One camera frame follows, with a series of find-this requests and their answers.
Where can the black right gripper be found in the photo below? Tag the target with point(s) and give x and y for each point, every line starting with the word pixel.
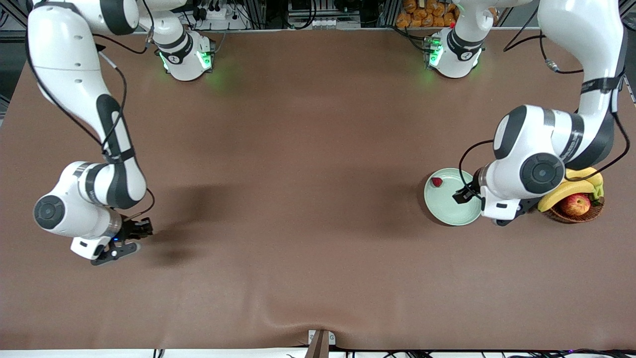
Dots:
pixel 130 228

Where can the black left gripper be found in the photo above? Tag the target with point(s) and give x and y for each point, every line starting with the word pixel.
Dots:
pixel 469 191

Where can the red toy strawberry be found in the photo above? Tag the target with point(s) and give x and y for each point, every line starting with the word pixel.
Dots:
pixel 437 182

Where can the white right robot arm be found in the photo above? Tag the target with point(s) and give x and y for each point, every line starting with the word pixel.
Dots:
pixel 64 49

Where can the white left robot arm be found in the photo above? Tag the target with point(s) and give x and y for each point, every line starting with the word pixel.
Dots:
pixel 581 30

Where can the light green plate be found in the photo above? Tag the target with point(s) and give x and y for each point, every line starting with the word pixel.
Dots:
pixel 449 209

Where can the yellow banana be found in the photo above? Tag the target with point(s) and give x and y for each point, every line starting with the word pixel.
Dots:
pixel 589 175
pixel 566 191

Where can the red apple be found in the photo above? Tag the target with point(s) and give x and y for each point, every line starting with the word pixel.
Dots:
pixel 575 204

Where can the brown wicker basket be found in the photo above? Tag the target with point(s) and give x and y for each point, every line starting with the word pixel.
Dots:
pixel 596 211

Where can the brown table cloth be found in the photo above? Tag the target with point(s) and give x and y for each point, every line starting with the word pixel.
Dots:
pixel 318 149

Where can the brown bread roll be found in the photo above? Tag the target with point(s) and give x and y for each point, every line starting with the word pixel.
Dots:
pixel 448 18
pixel 410 5
pixel 416 22
pixel 438 21
pixel 427 20
pixel 402 21

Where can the white terminal strip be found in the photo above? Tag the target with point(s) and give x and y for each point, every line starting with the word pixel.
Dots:
pixel 333 23

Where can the white power strip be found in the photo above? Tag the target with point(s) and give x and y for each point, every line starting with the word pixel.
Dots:
pixel 218 15

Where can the metal table bracket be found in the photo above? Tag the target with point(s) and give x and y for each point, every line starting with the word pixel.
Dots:
pixel 320 345

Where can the aluminium frame post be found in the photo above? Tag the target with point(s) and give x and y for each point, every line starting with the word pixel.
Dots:
pixel 628 15
pixel 15 14

